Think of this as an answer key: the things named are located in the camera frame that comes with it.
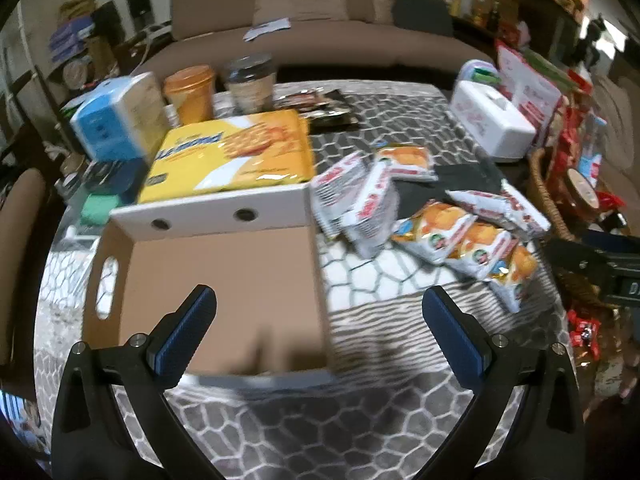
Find blue tissue pack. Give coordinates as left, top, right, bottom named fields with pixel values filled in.
left=69, top=72, right=169, bottom=162

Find jar with pale lid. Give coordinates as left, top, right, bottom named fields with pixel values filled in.
left=564, top=166, right=602, bottom=222

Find brown chair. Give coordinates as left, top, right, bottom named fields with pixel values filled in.
left=0, top=166, right=49, bottom=403

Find brown sofa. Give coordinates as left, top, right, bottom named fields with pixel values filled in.
left=141, top=0, right=497, bottom=92

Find white paper sheet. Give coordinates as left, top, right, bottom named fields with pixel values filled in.
left=243, top=17, right=292, bottom=42

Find orange plastic cup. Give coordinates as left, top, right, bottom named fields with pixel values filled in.
left=163, top=64, right=217, bottom=126

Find dark lidded jar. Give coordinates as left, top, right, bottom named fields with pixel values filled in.
left=222, top=54, right=277, bottom=114

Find red white printed bag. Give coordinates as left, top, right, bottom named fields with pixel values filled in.
left=494, top=42, right=564, bottom=137

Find yellow cracker bag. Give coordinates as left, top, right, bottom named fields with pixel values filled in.
left=137, top=109, right=316, bottom=206

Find blue boxes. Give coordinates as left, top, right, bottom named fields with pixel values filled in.
left=49, top=16, right=97, bottom=59

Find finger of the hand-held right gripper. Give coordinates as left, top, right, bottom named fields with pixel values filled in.
left=545, top=237, right=608, bottom=273

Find orange bread snack packet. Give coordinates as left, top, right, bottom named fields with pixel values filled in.
left=391, top=201, right=477, bottom=264
left=446, top=222, right=520, bottom=282
left=376, top=144, right=434, bottom=182
left=491, top=244, right=541, bottom=314

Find wicker basket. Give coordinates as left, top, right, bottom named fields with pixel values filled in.
left=527, top=147, right=640, bottom=311

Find white round lidded container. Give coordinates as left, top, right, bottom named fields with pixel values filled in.
left=459, top=59, right=502, bottom=85

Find dark bottles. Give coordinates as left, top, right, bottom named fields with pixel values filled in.
left=470, top=0, right=507, bottom=32

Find red candy wrapper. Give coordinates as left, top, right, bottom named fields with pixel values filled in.
left=566, top=309, right=607, bottom=362

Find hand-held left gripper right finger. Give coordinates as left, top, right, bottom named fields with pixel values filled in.
left=421, top=285, right=587, bottom=480

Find dark grey mat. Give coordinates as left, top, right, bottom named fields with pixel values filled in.
left=394, top=162, right=507, bottom=213

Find green cloth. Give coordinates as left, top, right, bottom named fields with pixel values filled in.
left=81, top=192, right=119, bottom=224

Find dark cushion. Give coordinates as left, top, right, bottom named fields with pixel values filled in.
left=392, top=0, right=455, bottom=37

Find white tissue box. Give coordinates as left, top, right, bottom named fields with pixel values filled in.
left=450, top=80, right=537, bottom=162

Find blue white red packet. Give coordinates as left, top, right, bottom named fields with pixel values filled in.
left=579, top=114, right=605, bottom=183

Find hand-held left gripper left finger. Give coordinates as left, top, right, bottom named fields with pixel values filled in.
left=50, top=284, right=218, bottom=480

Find red snack bags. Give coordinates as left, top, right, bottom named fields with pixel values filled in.
left=549, top=102, right=588, bottom=173

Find cardboard box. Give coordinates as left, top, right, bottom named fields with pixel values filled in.
left=81, top=180, right=337, bottom=377

